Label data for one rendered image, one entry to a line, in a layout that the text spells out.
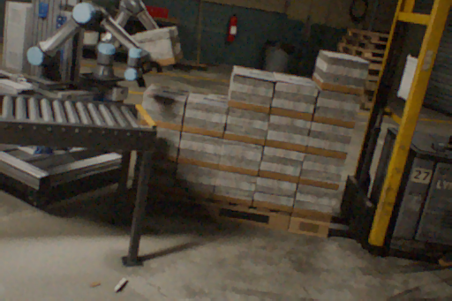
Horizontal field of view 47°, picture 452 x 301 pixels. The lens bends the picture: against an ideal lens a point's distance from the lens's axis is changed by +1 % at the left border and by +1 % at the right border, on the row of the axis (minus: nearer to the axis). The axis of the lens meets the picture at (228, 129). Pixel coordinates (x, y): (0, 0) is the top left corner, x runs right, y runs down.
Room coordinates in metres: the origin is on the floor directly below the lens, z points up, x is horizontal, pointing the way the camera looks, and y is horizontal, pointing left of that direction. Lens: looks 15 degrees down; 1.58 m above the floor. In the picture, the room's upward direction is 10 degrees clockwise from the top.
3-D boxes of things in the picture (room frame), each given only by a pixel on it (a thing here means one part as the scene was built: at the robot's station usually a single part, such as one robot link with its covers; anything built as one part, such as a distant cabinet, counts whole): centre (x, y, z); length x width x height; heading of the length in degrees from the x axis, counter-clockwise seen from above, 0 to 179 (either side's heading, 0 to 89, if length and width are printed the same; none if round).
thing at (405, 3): (4.01, -1.12, 0.97); 0.09 x 0.09 x 1.75; 2
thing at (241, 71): (3.62, -0.11, 1.06); 0.37 x 0.29 x 0.01; 2
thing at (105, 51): (3.79, 0.98, 0.98); 0.13 x 0.12 x 0.14; 23
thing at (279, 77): (3.67, -0.39, 1.06); 0.37 x 0.28 x 0.01; 2
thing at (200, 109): (3.64, 0.03, 0.42); 1.17 x 0.39 x 0.83; 92
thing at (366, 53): (10.00, -2.53, 0.65); 1.33 x 0.94 x 1.30; 118
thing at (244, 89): (3.64, -0.10, 0.95); 0.38 x 0.29 x 0.23; 2
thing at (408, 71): (3.68, -1.15, 1.27); 0.57 x 0.01 x 0.65; 2
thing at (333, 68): (3.67, -0.69, 0.65); 0.39 x 0.30 x 1.29; 2
